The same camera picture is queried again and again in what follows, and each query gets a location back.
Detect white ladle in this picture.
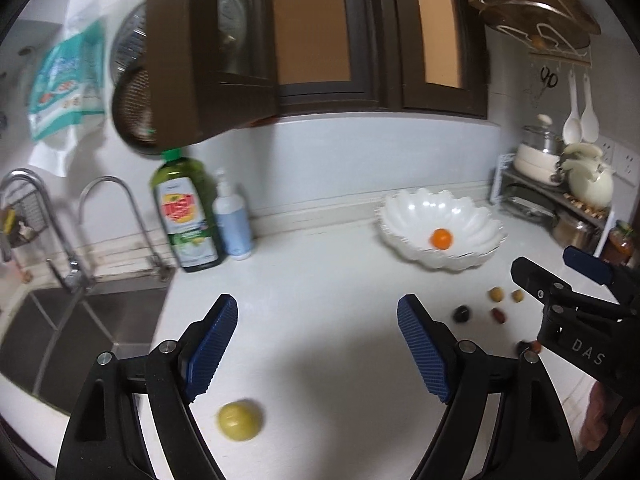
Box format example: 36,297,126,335
562,72,583,144

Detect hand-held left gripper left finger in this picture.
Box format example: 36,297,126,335
55,294,240,480

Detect steel steamer with lid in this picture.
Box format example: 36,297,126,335
522,114,564,157

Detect steel pull-down faucet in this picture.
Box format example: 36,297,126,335
0,170,96,293

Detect wooden cutting boards rack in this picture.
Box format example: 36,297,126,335
470,0,602,67

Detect flat pan lid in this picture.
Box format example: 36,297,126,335
505,185,559,222

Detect teal printed plastic bag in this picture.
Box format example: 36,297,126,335
27,20,108,176

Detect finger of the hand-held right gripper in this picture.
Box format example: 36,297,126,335
511,257,572,307
562,246,640,306

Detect white rice spoon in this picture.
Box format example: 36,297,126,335
580,75,601,143

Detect white corner rack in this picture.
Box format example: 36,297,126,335
492,152,617,257

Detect cream kettle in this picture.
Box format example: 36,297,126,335
561,142,615,211

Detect green dish soap bottle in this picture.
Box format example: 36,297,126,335
151,147,224,273

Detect glass jar of sauce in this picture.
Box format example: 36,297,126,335
602,221,637,264

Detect steel sink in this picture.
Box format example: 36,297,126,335
0,287,171,416

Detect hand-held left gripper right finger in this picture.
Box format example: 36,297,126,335
396,294,583,480

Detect curved steel faucet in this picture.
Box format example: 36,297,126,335
77,176,176,281

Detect dark wooden wall cabinet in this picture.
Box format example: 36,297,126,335
270,0,488,120

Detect white casserole pot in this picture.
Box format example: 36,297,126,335
514,144,562,187

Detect open dark cabinet door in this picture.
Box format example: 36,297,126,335
145,0,278,148

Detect steel pot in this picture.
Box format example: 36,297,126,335
552,210,601,252

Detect wooden bead trivet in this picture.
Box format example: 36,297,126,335
566,194,608,217

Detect round steel colander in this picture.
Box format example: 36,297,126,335
110,2,151,86

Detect white scalloped bowl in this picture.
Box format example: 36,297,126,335
376,187,503,272

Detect white pump bottle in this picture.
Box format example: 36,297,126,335
212,169,255,261

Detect yellow-green plum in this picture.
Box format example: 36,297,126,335
216,399,264,442

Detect brown mesh strainer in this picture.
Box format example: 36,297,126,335
111,67,161,156

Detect person's right hand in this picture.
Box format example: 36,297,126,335
582,382,640,457

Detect wire sink caddy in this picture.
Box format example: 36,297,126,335
0,195,46,261

